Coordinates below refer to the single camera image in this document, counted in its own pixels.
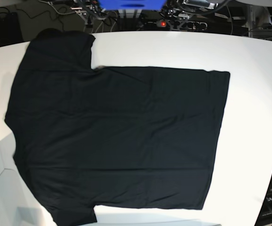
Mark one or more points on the black T-shirt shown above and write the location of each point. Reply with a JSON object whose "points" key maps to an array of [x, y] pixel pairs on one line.
{"points": [[129, 137]]}

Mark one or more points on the black power strip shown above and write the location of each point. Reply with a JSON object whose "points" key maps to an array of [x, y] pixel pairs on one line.
{"points": [[163, 25]]}

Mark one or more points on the blue box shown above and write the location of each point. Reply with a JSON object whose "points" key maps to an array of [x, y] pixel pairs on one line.
{"points": [[132, 4]]}

